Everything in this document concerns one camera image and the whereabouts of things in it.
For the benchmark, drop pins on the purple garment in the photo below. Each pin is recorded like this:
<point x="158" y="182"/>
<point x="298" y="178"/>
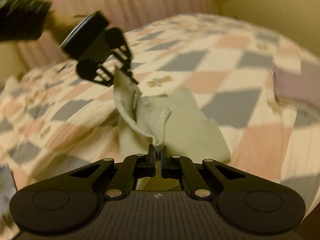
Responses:
<point x="301" y="87"/>

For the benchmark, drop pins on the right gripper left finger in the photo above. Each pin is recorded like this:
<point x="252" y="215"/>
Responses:
<point x="133" y="168"/>

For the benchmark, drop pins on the light green garment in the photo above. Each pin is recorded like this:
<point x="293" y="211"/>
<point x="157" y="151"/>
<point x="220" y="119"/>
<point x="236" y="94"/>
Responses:
<point x="166" y="121"/>

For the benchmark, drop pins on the patchwork checkered quilt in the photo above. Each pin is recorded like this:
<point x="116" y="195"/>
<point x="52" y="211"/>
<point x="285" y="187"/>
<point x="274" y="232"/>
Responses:
<point x="54" y="121"/>

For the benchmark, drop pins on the pink curtain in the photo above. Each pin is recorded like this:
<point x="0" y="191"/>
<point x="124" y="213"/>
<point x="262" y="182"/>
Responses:
<point x="126" y="14"/>

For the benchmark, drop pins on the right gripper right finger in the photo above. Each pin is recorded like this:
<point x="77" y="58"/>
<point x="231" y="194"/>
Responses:
<point x="185" y="171"/>

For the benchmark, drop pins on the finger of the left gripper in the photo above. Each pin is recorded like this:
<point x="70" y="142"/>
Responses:
<point x="120" y="50"/>
<point x="94" y="72"/>

